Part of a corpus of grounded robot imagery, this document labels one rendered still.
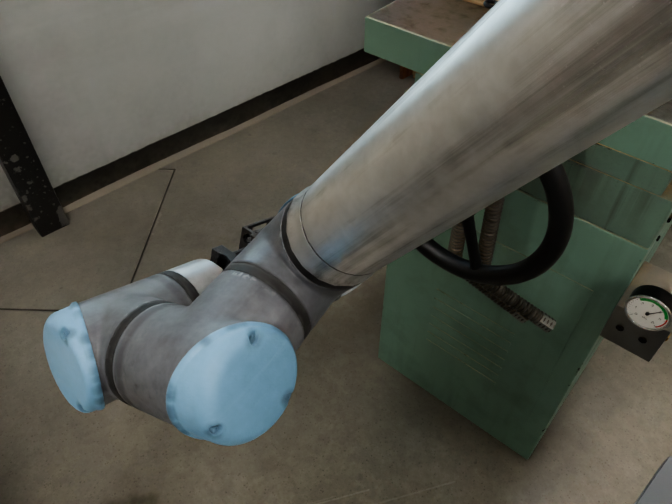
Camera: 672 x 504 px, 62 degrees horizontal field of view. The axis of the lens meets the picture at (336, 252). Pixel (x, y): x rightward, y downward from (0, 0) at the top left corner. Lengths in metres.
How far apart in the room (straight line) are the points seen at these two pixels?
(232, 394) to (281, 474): 1.00
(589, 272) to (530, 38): 0.74
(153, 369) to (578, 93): 0.32
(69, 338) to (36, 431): 1.13
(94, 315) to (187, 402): 0.14
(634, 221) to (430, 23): 0.43
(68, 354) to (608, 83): 0.42
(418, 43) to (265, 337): 0.63
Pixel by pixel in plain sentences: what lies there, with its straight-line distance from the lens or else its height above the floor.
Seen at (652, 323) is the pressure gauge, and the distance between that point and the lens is 0.92.
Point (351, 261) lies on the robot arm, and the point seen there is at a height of 0.99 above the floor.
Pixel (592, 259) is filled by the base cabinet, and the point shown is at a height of 0.65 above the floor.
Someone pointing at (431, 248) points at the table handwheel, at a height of 0.69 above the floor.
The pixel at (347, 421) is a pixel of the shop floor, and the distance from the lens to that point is 1.45.
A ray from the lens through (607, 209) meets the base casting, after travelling 0.91.
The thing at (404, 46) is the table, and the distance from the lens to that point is 0.95.
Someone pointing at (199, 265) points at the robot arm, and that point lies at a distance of 0.57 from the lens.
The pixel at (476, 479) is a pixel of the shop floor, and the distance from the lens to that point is 1.43.
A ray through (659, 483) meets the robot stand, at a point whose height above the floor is 0.55.
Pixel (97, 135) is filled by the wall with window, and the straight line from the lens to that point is 2.05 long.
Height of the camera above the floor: 1.29
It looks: 46 degrees down
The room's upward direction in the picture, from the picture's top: straight up
